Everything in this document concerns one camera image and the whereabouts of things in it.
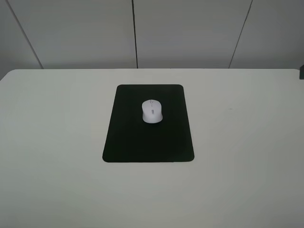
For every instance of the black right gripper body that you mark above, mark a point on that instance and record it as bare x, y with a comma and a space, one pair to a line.
301, 74

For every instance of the black rectangular mouse pad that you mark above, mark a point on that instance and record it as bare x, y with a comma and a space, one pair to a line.
131, 139

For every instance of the white wireless computer mouse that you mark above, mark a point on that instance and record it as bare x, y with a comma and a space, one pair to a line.
152, 111

